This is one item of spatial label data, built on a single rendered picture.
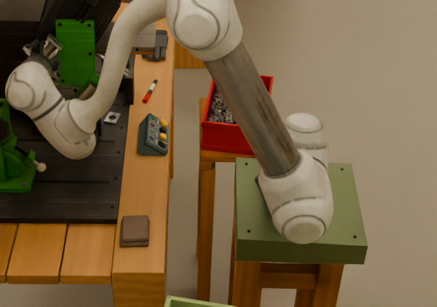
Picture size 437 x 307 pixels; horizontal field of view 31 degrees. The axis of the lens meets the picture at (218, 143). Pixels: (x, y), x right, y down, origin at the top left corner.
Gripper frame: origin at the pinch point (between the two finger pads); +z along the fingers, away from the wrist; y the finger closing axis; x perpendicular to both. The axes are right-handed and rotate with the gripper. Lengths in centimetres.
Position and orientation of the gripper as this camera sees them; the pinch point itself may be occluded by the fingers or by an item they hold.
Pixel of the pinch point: (49, 49)
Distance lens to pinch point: 243.9
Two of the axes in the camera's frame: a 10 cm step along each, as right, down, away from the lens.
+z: -0.2, -4.0, 9.2
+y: -6.9, -6.6, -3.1
